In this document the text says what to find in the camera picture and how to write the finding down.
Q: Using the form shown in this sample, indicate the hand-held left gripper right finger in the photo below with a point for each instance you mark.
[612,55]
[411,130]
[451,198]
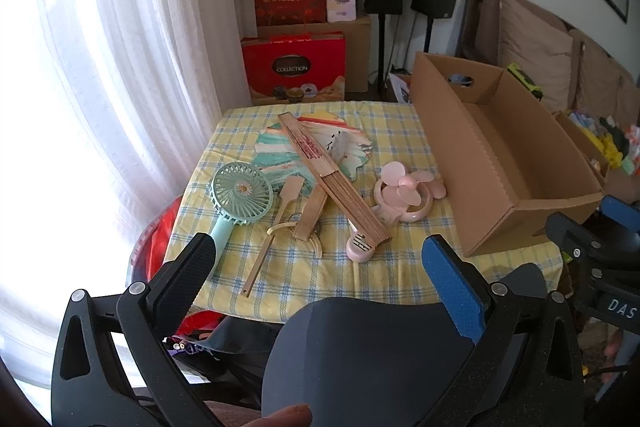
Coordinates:
[452,287]

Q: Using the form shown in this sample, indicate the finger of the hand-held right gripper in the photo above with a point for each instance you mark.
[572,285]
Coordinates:
[585,242]
[622,208]

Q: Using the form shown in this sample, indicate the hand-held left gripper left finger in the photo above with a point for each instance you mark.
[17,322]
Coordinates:
[187,272]

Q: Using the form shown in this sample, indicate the mint green handheld fan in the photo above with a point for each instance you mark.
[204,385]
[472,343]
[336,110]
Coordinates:
[242,192]

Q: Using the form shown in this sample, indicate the person's left hand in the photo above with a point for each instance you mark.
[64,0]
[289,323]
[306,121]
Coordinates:
[280,418]

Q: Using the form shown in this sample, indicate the red plastic bag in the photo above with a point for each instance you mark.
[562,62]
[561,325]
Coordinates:
[160,232]

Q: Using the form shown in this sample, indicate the yellow checkered tablecloth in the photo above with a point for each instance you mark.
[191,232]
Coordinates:
[400,277]

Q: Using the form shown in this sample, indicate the pile of colourful small toys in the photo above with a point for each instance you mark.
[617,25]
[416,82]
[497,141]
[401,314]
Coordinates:
[610,142]

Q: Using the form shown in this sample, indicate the small cardboard box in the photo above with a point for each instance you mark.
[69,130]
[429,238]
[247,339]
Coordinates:
[575,132]

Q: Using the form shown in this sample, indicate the black bag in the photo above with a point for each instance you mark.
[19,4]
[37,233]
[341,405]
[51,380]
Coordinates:
[240,347]

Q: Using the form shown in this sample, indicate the pink handheld fan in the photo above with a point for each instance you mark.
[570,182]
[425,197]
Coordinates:
[400,202]

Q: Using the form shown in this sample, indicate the large open cardboard box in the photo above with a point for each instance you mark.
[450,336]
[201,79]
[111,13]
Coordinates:
[480,187]

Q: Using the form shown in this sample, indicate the long wooden spatula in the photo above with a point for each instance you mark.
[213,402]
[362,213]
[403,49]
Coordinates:
[287,198]

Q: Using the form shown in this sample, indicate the short bamboo slat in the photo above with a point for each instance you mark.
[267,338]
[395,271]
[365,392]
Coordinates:
[310,219]

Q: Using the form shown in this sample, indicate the cream plastic hook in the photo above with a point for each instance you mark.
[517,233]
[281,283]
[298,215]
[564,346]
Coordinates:
[318,247]

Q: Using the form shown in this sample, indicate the brown sofa cushion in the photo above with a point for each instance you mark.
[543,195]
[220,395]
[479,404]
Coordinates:
[597,77]

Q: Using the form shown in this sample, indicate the open painted paper fan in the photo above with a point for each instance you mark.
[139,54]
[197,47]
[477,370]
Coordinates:
[272,154]

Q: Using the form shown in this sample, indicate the yellow and black toy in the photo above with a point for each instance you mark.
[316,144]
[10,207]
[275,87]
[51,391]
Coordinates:
[522,79]

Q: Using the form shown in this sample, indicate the folded wooden hand fan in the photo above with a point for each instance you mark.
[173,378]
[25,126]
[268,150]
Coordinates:
[325,177]

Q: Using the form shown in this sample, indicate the large beige sofa cushion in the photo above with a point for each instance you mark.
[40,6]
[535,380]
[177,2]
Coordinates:
[537,47]

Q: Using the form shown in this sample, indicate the white printed carton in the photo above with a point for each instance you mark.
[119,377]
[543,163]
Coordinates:
[401,88]

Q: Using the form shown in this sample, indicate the white sheer curtain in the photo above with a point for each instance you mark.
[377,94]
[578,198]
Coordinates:
[110,57]

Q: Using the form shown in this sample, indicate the red gift box oval label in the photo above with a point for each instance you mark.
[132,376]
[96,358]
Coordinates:
[292,67]

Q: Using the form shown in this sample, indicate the dark wooden sofa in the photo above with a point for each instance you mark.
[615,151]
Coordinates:
[475,22]

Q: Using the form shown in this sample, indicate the closed brown cardboard carton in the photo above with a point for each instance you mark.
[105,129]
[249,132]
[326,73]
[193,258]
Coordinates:
[357,52]

